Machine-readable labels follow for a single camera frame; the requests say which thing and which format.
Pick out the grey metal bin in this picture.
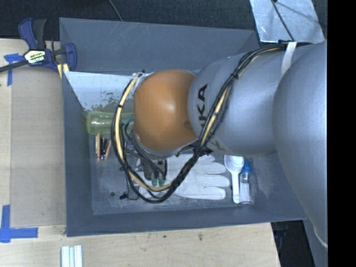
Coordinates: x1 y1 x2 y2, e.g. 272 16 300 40
58 17 307 238

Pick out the small clear blue-capped bottle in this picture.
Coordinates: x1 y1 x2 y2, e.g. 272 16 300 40
239 160 255 205

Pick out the white plastic scoop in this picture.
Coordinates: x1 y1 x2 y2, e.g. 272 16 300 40
224 154 245 205

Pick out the white glove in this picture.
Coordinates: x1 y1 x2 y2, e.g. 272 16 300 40
166 154 231 201

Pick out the pale wood flat board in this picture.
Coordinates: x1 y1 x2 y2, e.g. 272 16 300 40
10 67 68 228

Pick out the yellow-green clear plastic bottle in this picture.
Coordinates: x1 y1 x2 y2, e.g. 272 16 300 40
86 110 135 136

